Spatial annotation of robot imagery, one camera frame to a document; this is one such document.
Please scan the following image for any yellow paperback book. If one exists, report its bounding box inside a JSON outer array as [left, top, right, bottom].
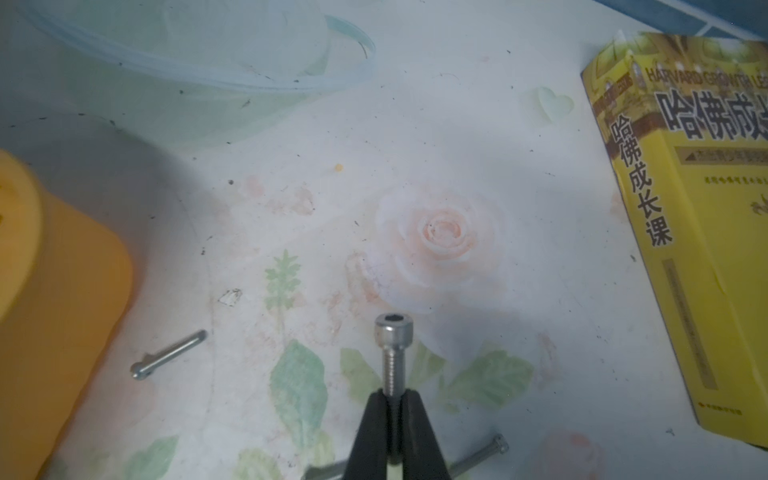
[[581, 32, 767, 447]]

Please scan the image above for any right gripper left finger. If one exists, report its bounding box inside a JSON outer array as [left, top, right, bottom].
[[342, 389, 389, 480]]

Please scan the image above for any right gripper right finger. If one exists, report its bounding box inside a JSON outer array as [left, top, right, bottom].
[[401, 389, 451, 480]]

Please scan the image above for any silver socket head screw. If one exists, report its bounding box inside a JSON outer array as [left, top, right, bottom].
[[374, 313, 414, 400]]

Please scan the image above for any yellow plastic storage tray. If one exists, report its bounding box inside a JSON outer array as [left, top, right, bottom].
[[1, 152, 133, 479]]

